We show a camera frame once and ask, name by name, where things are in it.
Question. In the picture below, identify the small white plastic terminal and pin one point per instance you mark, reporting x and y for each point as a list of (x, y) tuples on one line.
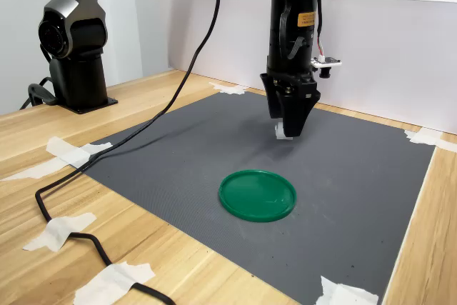
[(279, 133)]

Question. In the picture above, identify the round green lid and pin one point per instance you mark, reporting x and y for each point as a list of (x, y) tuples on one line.
[(257, 196)]

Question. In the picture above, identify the white tape piece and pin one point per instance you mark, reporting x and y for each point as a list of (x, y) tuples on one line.
[(107, 283), (228, 89), (423, 138), (59, 231), (339, 294), (68, 155)]

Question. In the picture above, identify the pale grey partition panel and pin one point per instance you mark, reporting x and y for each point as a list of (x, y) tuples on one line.
[(242, 33), (385, 58)]

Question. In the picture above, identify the dark grey mat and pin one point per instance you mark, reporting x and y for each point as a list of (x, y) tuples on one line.
[(178, 183)]

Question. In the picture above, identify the small white camera box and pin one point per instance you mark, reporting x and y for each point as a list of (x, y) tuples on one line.
[(326, 63)]

